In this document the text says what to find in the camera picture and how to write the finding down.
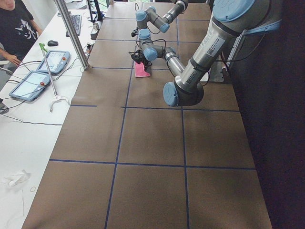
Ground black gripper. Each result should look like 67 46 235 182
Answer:
139 52 152 73

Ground pink towel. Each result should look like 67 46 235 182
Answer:
134 62 151 78

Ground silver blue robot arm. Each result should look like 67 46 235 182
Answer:
132 0 189 37
134 0 283 107

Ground silver metal cylinder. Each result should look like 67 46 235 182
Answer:
92 21 100 31

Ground black keyboard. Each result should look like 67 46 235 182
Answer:
71 14 82 36

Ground upper blue teach pendant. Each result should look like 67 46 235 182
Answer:
42 50 70 75

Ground blue teach pendant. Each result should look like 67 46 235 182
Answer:
9 71 50 101
42 50 70 75

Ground black computer mouse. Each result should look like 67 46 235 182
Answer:
47 40 59 47

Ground long metal reacher grabber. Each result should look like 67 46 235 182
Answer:
39 43 71 112

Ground lower blue teach pendant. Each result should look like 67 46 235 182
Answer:
9 71 50 101

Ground person in black shirt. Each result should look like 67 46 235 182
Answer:
0 0 43 66

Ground crumpled white tissue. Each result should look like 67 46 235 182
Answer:
1 169 31 188

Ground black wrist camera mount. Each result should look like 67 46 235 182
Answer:
131 28 138 38
128 50 144 64

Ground black camera cable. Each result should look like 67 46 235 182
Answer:
135 38 167 52

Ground aluminium frame post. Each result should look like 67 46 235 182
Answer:
55 0 89 70

